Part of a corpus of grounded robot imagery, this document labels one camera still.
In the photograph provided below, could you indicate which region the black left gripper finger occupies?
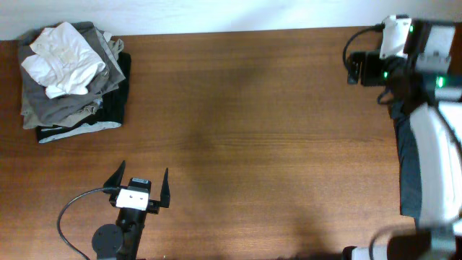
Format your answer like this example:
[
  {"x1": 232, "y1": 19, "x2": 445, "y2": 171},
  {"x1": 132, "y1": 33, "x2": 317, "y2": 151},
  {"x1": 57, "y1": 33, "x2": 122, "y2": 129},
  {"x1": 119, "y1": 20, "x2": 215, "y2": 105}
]
[
  {"x1": 160, "y1": 168, "x2": 170, "y2": 208},
  {"x1": 103, "y1": 160, "x2": 126, "y2": 194}
]

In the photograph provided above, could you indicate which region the dark green t-shirt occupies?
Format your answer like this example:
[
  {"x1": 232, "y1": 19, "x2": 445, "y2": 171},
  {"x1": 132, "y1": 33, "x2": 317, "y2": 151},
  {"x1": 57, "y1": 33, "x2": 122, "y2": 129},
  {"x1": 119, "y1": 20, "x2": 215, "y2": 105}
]
[{"x1": 389, "y1": 101, "x2": 422, "y2": 220}]

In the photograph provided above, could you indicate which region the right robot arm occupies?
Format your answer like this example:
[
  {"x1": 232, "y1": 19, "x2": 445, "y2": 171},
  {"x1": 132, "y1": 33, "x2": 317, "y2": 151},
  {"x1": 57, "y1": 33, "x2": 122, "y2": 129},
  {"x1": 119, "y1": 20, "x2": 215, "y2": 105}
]
[{"x1": 341, "y1": 14, "x2": 461, "y2": 259}]

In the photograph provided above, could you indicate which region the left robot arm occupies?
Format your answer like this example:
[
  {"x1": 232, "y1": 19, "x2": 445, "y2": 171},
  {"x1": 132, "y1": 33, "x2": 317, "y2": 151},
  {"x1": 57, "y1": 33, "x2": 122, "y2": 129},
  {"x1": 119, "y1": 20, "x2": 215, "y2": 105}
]
[{"x1": 92, "y1": 162, "x2": 170, "y2": 259}]

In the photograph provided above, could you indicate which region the dark grey folded garment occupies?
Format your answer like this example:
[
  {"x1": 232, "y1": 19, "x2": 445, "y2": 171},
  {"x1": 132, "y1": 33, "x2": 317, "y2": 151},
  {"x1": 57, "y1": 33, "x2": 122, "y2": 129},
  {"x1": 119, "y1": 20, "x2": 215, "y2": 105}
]
[{"x1": 18, "y1": 22, "x2": 126, "y2": 124}]

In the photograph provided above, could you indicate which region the white folded garment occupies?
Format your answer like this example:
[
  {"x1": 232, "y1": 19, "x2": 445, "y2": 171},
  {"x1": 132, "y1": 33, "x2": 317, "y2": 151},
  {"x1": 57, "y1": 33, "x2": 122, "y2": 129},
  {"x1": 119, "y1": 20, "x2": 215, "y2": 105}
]
[{"x1": 22, "y1": 22, "x2": 105, "y2": 99}]

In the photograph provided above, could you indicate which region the beige folded garment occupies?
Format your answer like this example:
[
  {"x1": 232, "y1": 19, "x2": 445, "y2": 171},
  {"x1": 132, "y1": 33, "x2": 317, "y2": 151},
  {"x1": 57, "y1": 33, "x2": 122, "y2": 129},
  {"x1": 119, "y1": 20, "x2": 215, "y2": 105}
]
[{"x1": 20, "y1": 27, "x2": 126, "y2": 129}]

